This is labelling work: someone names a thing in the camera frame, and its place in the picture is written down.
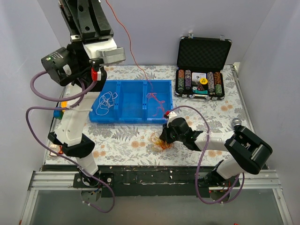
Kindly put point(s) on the black microphone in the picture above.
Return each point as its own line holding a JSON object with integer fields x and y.
{"x": 236, "y": 123}

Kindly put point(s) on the stacked colourful toy bricks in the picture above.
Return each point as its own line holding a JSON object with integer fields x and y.
{"x": 58, "y": 114}

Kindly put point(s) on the blue three-compartment bin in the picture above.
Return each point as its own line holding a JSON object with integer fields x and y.
{"x": 133, "y": 101}

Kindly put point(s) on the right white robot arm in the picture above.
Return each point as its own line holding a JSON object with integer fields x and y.
{"x": 249, "y": 152}

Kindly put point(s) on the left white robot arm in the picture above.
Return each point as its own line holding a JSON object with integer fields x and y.
{"x": 86, "y": 86}

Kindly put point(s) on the black poker chip case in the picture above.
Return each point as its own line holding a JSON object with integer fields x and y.
{"x": 199, "y": 67}

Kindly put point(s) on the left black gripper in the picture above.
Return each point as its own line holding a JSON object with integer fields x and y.
{"x": 93, "y": 35}

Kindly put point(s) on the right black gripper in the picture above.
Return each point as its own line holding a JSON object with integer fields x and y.
{"x": 164, "y": 137}

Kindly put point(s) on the black base beam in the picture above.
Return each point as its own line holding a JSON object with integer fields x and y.
{"x": 149, "y": 180}

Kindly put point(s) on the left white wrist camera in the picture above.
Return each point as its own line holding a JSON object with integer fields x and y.
{"x": 107, "y": 50}

